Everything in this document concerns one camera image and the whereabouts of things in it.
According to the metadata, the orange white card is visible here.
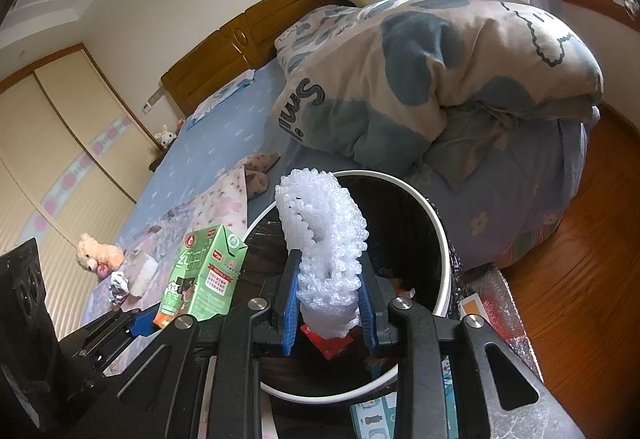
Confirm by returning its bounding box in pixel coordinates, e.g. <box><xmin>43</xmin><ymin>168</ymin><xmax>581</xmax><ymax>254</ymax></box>
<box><xmin>457</xmin><ymin>294</ymin><xmax>486</xmax><ymax>320</ymax></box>

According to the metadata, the white tissue pack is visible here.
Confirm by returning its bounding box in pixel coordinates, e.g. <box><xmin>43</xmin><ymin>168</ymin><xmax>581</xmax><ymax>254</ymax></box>
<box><xmin>127</xmin><ymin>253</ymin><xmax>160</xmax><ymax>296</ymax></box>

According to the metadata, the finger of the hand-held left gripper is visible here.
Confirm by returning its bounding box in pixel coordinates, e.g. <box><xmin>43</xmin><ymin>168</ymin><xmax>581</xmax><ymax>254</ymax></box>
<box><xmin>60</xmin><ymin>307</ymin><xmax>162</xmax><ymax>376</ymax></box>

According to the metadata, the white foam net sleeve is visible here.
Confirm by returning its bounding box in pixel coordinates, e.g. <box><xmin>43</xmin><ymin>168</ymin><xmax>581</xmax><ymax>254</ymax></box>
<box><xmin>275</xmin><ymin>167</ymin><xmax>369</xmax><ymax>340</ymax></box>

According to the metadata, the brown dotted cloth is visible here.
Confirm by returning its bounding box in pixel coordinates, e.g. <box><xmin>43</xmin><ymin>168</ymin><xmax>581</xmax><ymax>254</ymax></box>
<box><xmin>235</xmin><ymin>151</ymin><xmax>283</xmax><ymax>200</ymax></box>

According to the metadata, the white plush rabbit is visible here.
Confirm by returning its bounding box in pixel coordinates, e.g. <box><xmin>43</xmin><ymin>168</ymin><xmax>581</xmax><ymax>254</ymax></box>
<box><xmin>154</xmin><ymin>124</ymin><xmax>178</xmax><ymax>150</ymax></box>

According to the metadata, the cream sliding wardrobe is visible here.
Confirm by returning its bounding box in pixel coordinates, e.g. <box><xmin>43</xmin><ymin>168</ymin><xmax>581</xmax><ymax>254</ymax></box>
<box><xmin>0</xmin><ymin>44</ymin><xmax>163</xmax><ymax>345</ymax></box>

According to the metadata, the white round trash bin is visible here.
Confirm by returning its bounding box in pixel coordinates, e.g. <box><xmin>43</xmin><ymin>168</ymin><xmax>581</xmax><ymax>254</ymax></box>
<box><xmin>242</xmin><ymin>170</ymin><xmax>455</xmax><ymax>404</ymax></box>

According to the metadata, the crumpled silver wrapper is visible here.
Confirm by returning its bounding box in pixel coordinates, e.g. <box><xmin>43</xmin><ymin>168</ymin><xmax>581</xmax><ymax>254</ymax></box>
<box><xmin>107</xmin><ymin>270</ymin><xmax>132</xmax><ymax>306</ymax></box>

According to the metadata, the bed with blue sheet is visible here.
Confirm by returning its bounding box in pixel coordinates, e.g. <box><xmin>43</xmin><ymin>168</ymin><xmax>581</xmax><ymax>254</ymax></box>
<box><xmin>80</xmin><ymin>59</ymin><xmax>601</xmax><ymax>340</ymax></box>

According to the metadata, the teal printed box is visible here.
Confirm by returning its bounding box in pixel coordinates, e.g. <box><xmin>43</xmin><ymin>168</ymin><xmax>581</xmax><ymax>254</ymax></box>
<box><xmin>350</xmin><ymin>394</ymin><xmax>401</xmax><ymax>439</ymax></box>

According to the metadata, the blue white pillow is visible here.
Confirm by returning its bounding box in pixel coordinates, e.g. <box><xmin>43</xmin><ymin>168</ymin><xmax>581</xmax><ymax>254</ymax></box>
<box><xmin>189</xmin><ymin>69</ymin><xmax>256</xmax><ymax>122</ymax></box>

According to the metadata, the cream blue printed quilt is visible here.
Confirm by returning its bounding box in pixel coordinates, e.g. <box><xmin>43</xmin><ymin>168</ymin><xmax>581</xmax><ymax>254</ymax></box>
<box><xmin>272</xmin><ymin>0</ymin><xmax>603</xmax><ymax>192</ymax></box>

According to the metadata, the red foil wrapper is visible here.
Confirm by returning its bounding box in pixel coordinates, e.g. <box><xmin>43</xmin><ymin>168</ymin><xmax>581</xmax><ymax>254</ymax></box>
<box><xmin>300</xmin><ymin>323</ymin><xmax>353</xmax><ymax>360</ymax></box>

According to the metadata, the wooden headboard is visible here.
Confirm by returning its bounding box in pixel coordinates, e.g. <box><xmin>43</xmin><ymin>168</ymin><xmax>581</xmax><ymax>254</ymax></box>
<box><xmin>161</xmin><ymin>0</ymin><xmax>338</xmax><ymax>117</ymax></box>

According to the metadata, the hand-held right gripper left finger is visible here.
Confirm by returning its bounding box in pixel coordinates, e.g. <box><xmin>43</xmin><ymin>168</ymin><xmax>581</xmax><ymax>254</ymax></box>
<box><xmin>97</xmin><ymin>249</ymin><xmax>303</xmax><ymax>439</ymax></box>

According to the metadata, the floral blanket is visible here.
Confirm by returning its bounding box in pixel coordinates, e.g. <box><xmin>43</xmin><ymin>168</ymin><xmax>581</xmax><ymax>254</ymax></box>
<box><xmin>82</xmin><ymin>164</ymin><xmax>251</xmax><ymax>335</ymax></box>

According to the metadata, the green milk carton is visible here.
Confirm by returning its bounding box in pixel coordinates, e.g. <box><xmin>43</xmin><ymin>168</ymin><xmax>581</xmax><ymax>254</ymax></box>
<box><xmin>152</xmin><ymin>225</ymin><xmax>248</xmax><ymax>331</ymax></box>

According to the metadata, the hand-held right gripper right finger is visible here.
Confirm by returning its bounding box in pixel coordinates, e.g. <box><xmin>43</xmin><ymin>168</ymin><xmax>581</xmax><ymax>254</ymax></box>
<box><xmin>360</xmin><ymin>263</ymin><xmax>587</xmax><ymax>439</ymax></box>

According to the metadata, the beige teddy bear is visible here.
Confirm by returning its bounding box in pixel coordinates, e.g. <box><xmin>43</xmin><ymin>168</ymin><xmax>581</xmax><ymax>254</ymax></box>
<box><xmin>76</xmin><ymin>233</ymin><xmax>125</xmax><ymax>275</ymax></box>

